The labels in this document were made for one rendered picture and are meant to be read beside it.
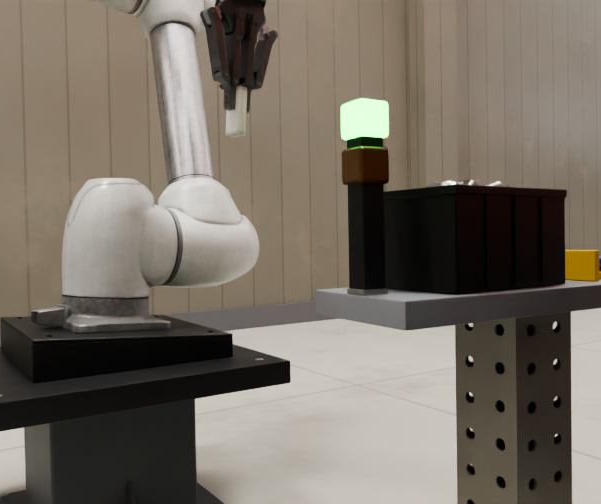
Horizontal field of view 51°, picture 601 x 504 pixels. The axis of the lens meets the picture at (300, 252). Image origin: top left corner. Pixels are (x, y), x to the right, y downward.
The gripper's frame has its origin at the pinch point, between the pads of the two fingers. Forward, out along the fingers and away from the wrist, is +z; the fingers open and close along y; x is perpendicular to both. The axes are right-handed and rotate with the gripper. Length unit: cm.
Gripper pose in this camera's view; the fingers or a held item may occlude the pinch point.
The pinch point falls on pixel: (236, 112)
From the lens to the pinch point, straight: 94.4
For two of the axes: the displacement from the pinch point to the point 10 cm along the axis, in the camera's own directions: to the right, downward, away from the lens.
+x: 6.8, 0.2, -7.3
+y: -7.3, -0.4, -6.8
